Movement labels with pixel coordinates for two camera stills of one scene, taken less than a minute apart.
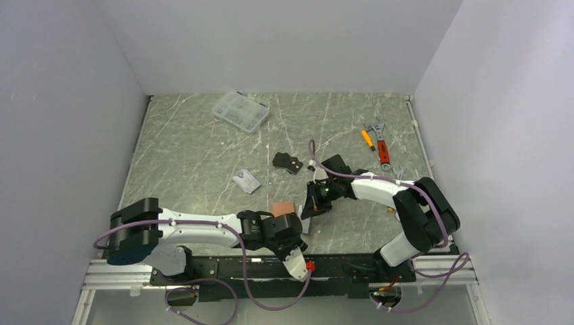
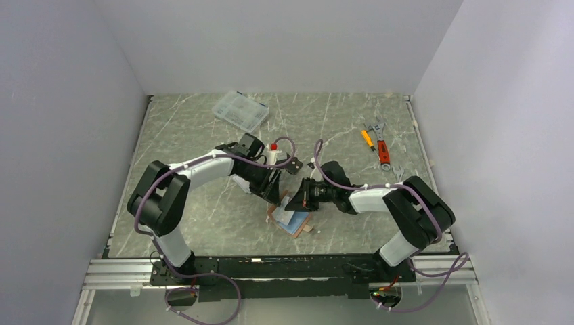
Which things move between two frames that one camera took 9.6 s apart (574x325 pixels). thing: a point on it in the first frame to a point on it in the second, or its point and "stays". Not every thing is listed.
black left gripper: x=296 y=242 to x=269 y=190
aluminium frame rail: x=101 y=275 stays
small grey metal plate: x=246 y=180 stays
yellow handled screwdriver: x=368 y=139 stays
